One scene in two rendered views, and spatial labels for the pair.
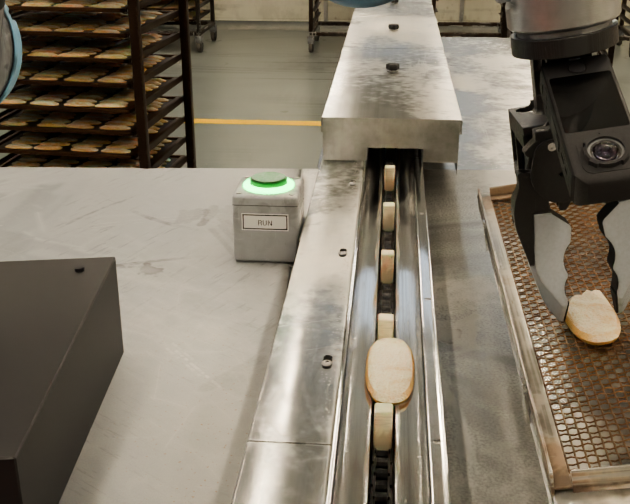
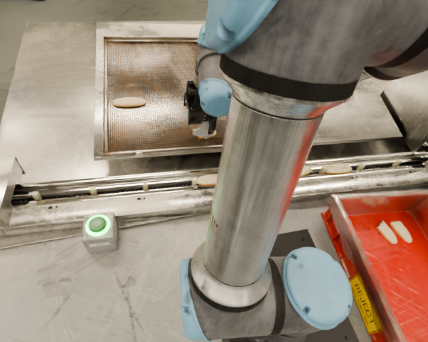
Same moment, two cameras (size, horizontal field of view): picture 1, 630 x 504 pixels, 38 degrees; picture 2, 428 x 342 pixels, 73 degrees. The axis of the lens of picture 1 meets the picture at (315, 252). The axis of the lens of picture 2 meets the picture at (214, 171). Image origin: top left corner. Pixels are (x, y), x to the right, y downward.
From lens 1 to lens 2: 100 cm
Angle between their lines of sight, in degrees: 86
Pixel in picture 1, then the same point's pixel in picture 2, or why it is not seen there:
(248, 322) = (172, 230)
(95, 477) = not seen: hidden behind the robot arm
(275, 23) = not seen: outside the picture
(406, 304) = (171, 180)
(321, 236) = (125, 207)
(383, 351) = (208, 180)
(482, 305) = (147, 168)
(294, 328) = (203, 201)
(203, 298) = (155, 250)
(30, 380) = (281, 239)
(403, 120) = (9, 179)
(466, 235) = (83, 174)
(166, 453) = not seen: hidden behind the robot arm
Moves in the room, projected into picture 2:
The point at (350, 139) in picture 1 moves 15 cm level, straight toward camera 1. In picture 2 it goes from (6, 207) to (73, 199)
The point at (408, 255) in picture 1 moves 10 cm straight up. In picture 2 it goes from (130, 182) to (126, 160)
